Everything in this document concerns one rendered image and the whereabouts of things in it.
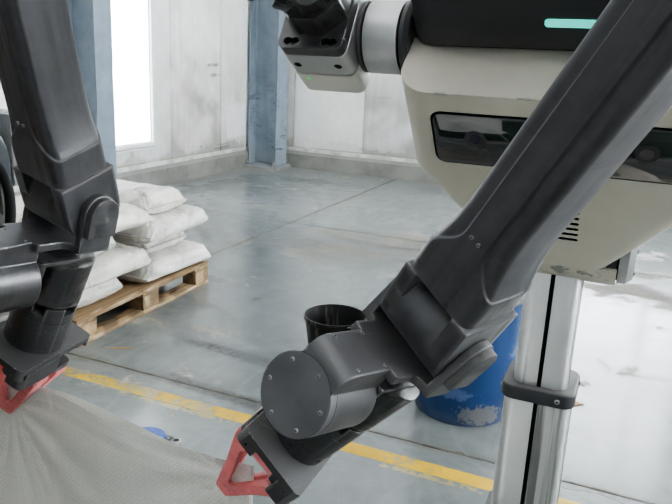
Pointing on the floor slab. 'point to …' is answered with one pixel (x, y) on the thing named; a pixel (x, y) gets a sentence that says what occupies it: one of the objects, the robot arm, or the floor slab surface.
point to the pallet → (138, 299)
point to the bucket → (330, 319)
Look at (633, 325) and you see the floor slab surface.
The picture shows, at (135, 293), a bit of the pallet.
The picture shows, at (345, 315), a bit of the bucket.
